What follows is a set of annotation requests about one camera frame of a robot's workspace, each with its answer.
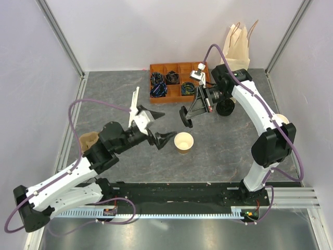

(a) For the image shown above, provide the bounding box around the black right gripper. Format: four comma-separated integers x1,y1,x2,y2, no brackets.
185,84,233,120

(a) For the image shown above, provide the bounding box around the single paper cup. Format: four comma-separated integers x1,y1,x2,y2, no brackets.
174,132,194,154

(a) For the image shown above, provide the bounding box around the stack of paper cups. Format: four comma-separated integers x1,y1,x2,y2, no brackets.
275,114,290,124

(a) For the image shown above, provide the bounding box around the black cup lid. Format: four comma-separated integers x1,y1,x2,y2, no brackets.
179,106,193,128

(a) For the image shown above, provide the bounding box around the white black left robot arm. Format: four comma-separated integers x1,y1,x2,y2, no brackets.
13,105,176,233

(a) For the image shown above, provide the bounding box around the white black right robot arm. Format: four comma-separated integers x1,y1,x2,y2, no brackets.
180,64,296,205

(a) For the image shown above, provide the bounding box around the white straw pack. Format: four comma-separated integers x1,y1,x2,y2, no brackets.
128,86,139,127

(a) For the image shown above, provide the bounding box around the green yellow coiled band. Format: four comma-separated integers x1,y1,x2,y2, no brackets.
181,82,195,96

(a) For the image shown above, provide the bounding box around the black lid stack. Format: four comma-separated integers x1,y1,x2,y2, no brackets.
216,99,235,116

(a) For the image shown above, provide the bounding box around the blue striped coiled band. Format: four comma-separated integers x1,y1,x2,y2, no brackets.
150,82,168,98

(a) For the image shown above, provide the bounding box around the orange compartment tray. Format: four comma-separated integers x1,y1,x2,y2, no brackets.
149,61,200,104

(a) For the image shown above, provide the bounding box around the brown black coiled band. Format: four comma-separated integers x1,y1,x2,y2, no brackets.
165,70,179,85

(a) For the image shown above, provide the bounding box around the dark coiled band left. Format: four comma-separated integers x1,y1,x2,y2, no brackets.
150,72,164,85

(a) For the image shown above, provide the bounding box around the brown pulp cup carrier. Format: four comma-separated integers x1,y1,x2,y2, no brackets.
79,131,99,153

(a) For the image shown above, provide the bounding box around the kraft paper bag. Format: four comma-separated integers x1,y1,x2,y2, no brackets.
222,20,258,71

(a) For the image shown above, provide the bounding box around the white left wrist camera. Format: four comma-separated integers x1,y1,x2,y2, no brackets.
131,107,153,135

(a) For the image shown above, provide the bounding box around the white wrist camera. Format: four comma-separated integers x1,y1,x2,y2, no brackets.
131,107,153,135
189,62,209,88

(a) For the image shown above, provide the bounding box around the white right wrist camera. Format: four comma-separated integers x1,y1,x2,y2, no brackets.
189,62,209,88

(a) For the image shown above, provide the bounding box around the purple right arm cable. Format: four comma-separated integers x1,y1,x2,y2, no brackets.
204,44,305,187

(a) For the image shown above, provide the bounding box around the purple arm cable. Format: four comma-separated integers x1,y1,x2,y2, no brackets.
204,44,305,187
4,98,132,233

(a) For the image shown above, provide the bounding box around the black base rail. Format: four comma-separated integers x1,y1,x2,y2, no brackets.
102,182,270,214

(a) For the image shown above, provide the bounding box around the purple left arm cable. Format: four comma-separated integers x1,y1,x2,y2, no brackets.
4,98,132,233

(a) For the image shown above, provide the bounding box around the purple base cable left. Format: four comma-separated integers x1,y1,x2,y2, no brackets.
46,197,138,236

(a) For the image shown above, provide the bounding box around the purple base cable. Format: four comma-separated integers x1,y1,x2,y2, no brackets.
240,185,275,226
46,197,138,236

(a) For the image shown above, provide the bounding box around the white slotted cable duct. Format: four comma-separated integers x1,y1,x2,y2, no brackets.
56,207,259,219

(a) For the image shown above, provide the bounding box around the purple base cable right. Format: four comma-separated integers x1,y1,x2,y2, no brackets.
240,185,275,226

